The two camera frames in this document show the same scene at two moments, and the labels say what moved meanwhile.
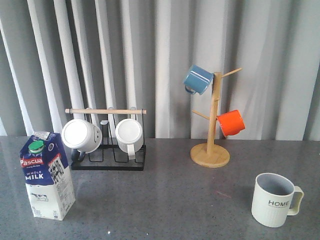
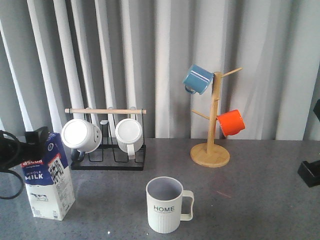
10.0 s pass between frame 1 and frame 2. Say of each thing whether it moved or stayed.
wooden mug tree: stayed
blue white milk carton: stayed
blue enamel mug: stayed
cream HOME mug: moved
